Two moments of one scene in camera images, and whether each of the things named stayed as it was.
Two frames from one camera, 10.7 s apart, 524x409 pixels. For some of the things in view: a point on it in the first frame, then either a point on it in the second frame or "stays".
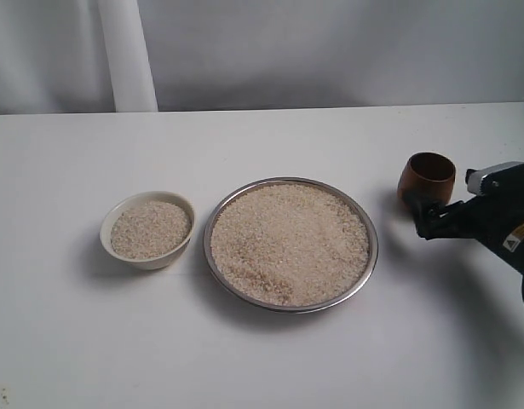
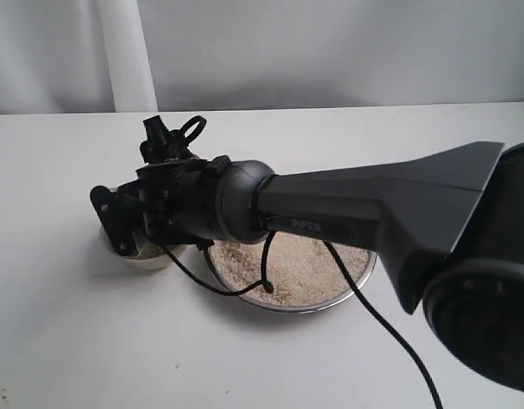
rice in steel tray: [290, 244] stays
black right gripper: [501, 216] -> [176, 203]
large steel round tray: [291, 244] stays
